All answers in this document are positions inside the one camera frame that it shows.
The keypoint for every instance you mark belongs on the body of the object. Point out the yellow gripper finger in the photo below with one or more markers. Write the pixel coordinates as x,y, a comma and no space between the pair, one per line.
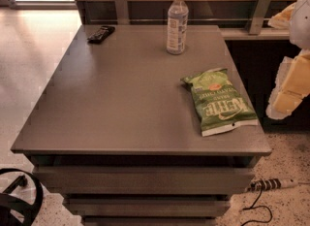
292,85
282,19

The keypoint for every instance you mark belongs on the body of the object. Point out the green jalapeno chip bag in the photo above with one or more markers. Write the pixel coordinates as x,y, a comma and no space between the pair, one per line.
219,105

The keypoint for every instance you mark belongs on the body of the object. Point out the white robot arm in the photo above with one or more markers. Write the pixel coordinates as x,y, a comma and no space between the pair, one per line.
299,27

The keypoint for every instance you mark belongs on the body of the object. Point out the black rxbar chocolate bar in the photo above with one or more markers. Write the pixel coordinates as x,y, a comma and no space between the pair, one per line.
101,34

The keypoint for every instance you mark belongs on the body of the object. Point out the clear plastic water bottle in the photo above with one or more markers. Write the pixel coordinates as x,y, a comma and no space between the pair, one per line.
177,26

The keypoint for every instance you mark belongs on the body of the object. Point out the striped power strip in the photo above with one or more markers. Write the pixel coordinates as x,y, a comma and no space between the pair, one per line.
271,184

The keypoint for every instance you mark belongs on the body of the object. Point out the grey drawer cabinet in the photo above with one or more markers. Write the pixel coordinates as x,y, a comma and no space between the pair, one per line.
115,132

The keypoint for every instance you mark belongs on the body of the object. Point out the left metal bracket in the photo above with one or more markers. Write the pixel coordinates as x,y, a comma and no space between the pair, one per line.
122,12

